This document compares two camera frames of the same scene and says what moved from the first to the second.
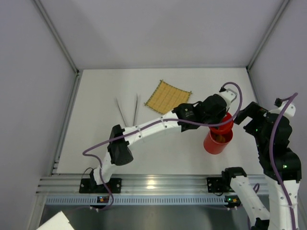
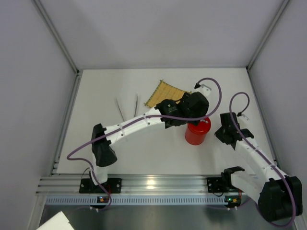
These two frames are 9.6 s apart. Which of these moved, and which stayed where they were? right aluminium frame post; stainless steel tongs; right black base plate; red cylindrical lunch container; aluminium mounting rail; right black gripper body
Moved: red cylindrical lunch container; right black gripper body
Stayed: stainless steel tongs; right aluminium frame post; right black base plate; aluminium mounting rail
